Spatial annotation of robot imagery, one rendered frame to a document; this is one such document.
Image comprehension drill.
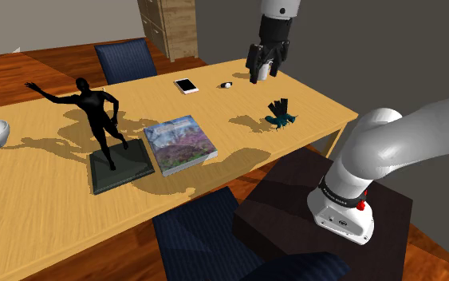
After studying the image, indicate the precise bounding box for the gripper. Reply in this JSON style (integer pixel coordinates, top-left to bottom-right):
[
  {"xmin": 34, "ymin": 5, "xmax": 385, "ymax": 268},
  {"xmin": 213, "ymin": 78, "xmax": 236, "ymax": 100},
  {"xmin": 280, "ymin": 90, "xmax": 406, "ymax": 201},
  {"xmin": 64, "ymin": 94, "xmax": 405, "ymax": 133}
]
[{"xmin": 246, "ymin": 14, "xmax": 292, "ymax": 85}]

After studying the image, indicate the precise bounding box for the white cup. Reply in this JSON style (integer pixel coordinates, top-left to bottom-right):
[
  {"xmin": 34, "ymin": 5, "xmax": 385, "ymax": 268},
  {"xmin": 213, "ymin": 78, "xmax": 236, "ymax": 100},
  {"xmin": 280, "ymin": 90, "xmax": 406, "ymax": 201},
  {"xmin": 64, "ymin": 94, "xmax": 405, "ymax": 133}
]
[{"xmin": 256, "ymin": 61, "xmax": 270, "ymax": 82}]

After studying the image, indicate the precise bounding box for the teal and black toy figure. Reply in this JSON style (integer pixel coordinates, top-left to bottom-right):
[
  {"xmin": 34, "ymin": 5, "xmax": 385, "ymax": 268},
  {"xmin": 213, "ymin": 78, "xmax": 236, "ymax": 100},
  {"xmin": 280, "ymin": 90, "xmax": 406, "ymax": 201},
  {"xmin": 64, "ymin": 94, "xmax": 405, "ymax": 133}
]
[{"xmin": 264, "ymin": 97, "xmax": 299, "ymax": 132}]

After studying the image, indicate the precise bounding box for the white phone with black screen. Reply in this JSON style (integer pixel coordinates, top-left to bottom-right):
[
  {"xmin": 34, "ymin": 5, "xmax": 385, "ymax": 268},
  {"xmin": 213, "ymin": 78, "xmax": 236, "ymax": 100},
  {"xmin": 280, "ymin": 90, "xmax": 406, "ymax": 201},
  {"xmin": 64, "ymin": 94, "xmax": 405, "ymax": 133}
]
[{"xmin": 172, "ymin": 77, "xmax": 200, "ymax": 96}]

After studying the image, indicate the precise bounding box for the wooden cabinet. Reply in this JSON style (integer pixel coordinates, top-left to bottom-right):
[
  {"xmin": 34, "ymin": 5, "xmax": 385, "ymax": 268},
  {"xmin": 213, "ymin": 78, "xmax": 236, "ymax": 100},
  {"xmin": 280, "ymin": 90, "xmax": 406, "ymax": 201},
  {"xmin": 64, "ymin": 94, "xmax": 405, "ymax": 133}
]
[{"xmin": 136, "ymin": 0, "xmax": 199, "ymax": 64}]

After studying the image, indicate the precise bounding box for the book with landscape cover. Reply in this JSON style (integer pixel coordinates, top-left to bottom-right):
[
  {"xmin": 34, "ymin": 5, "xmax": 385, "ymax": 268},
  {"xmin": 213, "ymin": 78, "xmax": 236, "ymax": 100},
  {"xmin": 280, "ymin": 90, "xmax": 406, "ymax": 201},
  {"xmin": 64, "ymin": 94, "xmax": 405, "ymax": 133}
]
[{"xmin": 142, "ymin": 114, "xmax": 219, "ymax": 178}]

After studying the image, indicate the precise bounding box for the dark blue chair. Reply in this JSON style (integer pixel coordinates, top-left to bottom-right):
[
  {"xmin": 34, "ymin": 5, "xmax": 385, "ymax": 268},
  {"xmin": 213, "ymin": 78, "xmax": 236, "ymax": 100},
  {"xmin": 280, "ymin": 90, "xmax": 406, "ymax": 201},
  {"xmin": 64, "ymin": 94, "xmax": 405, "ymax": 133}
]
[
  {"xmin": 93, "ymin": 37, "xmax": 159, "ymax": 86},
  {"xmin": 152, "ymin": 185, "xmax": 352, "ymax": 281}
]

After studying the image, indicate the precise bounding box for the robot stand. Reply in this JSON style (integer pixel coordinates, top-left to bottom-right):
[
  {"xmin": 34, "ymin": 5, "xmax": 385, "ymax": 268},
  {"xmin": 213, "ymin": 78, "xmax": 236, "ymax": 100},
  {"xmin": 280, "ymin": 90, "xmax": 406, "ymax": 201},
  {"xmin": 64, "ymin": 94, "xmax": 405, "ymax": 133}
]
[{"xmin": 232, "ymin": 146, "xmax": 414, "ymax": 281}]

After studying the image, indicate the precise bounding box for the black human figure statue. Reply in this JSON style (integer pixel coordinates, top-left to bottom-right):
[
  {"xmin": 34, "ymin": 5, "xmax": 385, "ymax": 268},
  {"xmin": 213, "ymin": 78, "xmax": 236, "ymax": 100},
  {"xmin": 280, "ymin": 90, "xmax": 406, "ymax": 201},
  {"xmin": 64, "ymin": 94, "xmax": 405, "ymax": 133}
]
[{"xmin": 24, "ymin": 77, "xmax": 156, "ymax": 196}]

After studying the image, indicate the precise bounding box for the wooden table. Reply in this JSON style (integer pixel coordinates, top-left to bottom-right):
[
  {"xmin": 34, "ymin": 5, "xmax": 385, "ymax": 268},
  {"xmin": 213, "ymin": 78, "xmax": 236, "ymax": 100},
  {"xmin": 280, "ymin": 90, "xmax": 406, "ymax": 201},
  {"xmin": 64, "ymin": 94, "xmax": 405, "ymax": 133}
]
[{"xmin": 0, "ymin": 57, "xmax": 360, "ymax": 281}]

